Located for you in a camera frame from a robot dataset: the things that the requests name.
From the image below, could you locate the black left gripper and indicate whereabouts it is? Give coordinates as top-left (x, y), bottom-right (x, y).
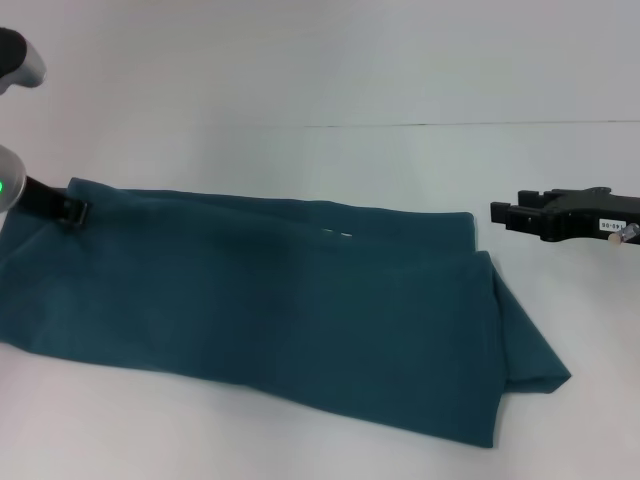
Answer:
top-left (15, 175), bottom-right (92, 232)

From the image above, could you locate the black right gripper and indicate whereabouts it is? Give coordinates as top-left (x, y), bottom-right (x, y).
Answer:
top-left (489, 185), bottom-right (640, 245)

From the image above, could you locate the blue shirt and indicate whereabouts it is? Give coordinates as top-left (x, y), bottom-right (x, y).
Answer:
top-left (0, 175), bottom-right (573, 451)

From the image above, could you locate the silver metal cable connector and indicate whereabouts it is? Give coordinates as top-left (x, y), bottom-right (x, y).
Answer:
top-left (606, 222), bottom-right (640, 247)

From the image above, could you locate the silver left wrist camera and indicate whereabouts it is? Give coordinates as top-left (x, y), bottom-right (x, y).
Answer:
top-left (0, 27), bottom-right (49, 96)

